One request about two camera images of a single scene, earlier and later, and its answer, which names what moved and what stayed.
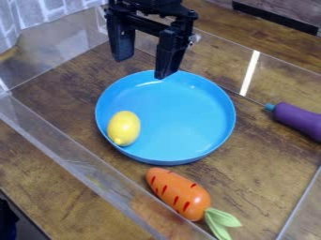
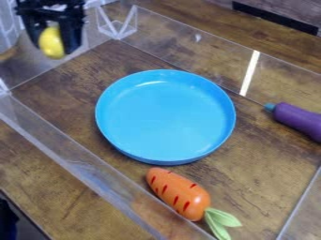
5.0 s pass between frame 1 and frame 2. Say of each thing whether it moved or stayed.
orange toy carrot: stayed
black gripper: moved
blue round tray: stayed
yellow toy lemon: moved
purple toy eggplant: stayed
